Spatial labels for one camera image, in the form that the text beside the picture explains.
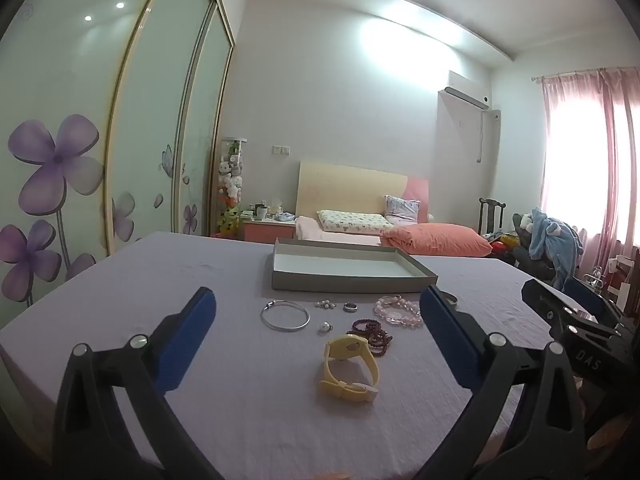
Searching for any pink curtain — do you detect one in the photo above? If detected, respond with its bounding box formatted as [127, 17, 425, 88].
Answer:
[541, 66, 640, 271]

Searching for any yellow green plush toy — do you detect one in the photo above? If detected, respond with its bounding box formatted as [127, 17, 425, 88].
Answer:
[217, 207, 240, 236]

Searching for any white air conditioner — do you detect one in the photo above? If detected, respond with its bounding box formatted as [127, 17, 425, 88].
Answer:
[438, 71, 490, 110]

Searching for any folded orange quilt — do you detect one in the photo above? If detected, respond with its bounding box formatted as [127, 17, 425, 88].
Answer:
[381, 222, 493, 257]

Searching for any clear plush toy display tube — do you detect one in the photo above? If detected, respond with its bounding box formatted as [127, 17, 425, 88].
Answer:
[216, 137, 248, 236]

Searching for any bed with beige headboard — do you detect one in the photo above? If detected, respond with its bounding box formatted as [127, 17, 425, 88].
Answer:
[295, 161, 496, 257]

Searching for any floral sliding door wardrobe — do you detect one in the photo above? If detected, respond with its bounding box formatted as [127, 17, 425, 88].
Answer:
[0, 0, 236, 306]

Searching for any grey chair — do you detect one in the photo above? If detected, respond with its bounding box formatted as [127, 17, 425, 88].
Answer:
[510, 212, 566, 281]

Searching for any pink white nightstand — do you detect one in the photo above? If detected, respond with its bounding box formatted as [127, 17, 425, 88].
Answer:
[237, 217, 297, 242]

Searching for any silver bangle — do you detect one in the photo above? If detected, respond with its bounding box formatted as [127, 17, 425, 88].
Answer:
[259, 300, 311, 332]

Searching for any yellow red toy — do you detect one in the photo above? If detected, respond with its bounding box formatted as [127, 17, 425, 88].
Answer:
[487, 232, 521, 261]

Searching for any floral print pillow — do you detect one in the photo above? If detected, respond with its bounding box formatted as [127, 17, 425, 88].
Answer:
[317, 209, 396, 234]

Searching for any pink bead bracelet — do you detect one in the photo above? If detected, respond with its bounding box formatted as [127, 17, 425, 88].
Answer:
[374, 295, 423, 331]

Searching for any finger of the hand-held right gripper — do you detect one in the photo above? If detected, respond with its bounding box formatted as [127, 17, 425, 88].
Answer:
[521, 278, 581, 330]
[563, 276, 627, 329]

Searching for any lavender pillow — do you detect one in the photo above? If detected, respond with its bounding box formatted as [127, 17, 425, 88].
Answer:
[384, 195, 422, 225]

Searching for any purple tablecloth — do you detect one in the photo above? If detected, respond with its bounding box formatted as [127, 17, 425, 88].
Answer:
[0, 231, 601, 480]

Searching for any white wooden frame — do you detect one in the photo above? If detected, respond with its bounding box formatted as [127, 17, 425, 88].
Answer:
[607, 255, 640, 316]

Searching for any dark wooden chair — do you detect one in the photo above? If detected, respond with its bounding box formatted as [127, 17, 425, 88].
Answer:
[478, 197, 507, 236]

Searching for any blue plush robe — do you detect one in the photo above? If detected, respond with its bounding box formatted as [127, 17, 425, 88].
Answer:
[529, 206, 585, 281]

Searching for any grey shallow cardboard tray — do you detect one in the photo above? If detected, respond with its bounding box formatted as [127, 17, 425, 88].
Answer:
[271, 238, 439, 294]

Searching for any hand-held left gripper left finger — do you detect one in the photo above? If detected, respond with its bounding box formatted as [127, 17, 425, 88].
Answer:
[51, 286, 228, 480]

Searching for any dark red bead bracelet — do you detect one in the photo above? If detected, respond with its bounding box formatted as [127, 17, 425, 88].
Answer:
[349, 319, 394, 351]

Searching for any curtain rod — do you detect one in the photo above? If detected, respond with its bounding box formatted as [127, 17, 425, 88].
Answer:
[531, 65, 640, 83]

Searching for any yellow wristwatch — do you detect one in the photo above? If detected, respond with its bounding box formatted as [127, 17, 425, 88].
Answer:
[320, 334, 381, 403]

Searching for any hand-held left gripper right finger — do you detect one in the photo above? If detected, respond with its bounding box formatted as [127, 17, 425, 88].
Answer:
[410, 285, 588, 480]

